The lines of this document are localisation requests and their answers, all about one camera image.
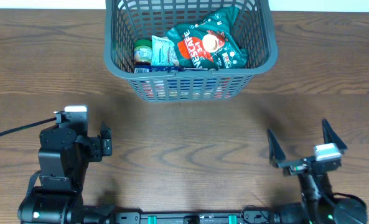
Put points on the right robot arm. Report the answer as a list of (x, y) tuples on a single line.
[(319, 204)]

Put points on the green lid glass jar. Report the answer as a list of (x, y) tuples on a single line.
[(142, 52)]

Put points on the beige paper pouch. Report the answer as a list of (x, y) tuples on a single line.
[(173, 57)]

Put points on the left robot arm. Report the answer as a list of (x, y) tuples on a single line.
[(54, 193)]

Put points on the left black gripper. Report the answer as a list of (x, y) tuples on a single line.
[(102, 145)]

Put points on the small teal tissue packet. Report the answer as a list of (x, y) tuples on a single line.
[(161, 49)]

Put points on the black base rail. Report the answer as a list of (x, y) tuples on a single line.
[(247, 215)]

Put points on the orange spaghetti packet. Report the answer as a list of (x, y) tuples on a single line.
[(182, 89)]

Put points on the Kleenex tissue multipack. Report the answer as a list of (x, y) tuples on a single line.
[(159, 69)]

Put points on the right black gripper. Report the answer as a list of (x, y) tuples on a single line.
[(277, 159)]

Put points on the green Nescafe coffee bag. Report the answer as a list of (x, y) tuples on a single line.
[(208, 44)]

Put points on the grey plastic basket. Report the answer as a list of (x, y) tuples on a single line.
[(129, 21)]

